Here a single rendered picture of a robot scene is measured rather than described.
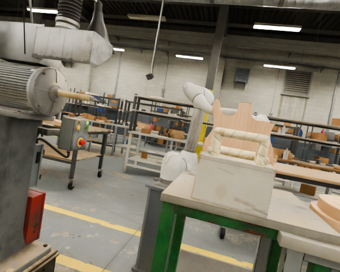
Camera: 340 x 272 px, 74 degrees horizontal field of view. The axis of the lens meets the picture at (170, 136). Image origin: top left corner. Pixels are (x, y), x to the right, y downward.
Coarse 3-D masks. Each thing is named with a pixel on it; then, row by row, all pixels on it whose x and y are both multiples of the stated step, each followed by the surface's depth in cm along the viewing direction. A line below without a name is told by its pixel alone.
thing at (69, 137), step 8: (64, 120) 141; (72, 120) 139; (80, 120) 144; (88, 120) 153; (64, 128) 141; (72, 128) 139; (80, 128) 145; (88, 128) 153; (64, 136) 141; (72, 136) 140; (80, 136) 147; (48, 144) 142; (64, 144) 141; (72, 144) 141
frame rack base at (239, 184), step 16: (208, 160) 84; (224, 160) 82; (240, 160) 86; (208, 176) 84; (224, 176) 82; (240, 176) 81; (256, 176) 79; (272, 176) 78; (192, 192) 86; (208, 192) 84; (224, 192) 82; (240, 192) 81; (256, 192) 79; (240, 208) 81; (256, 208) 79
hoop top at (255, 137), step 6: (222, 132) 83; (228, 132) 83; (234, 132) 82; (240, 132) 82; (246, 132) 82; (234, 138) 83; (240, 138) 82; (246, 138) 81; (252, 138) 81; (258, 138) 80; (264, 138) 79
